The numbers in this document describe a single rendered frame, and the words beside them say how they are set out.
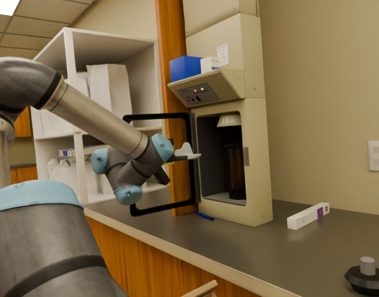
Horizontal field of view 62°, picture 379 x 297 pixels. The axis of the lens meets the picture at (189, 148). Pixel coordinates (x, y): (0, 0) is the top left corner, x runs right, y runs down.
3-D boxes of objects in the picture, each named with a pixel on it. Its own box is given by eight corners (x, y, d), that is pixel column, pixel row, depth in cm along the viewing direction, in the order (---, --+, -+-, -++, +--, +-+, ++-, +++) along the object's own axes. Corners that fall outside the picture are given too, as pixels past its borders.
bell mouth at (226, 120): (237, 125, 143) (236, 113, 143) (269, 122, 129) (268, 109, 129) (207, 127, 132) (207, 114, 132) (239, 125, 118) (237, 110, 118)
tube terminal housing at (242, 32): (237, 202, 156) (226, 44, 152) (295, 212, 131) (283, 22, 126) (198, 213, 141) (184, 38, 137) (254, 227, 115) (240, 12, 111)
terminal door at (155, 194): (196, 203, 139) (189, 112, 136) (131, 218, 123) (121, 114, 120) (195, 203, 139) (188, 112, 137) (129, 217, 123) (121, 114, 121)
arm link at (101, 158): (96, 182, 94) (88, 161, 99) (129, 177, 101) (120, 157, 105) (102, 164, 89) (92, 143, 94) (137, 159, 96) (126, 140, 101)
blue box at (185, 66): (190, 83, 136) (188, 62, 135) (205, 79, 128) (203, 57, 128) (170, 83, 130) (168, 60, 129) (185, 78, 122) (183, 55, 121)
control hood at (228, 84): (190, 107, 138) (188, 84, 138) (246, 98, 113) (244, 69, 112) (168, 108, 131) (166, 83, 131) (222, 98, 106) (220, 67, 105)
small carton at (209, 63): (210, 76, 121) (208, 60, 121) (220, 73, 118) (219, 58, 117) (201, 75, 118) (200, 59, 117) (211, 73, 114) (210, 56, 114)
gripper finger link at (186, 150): (200, 141, 107) (173, 143, 106) (201, 158, 107) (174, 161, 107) (199, 141, 110) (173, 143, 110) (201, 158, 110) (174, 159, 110)
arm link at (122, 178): (139, 180, 84) (124, 151, 90) (113, 207, 87) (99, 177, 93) (157, 184, 91) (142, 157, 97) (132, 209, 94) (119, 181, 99)
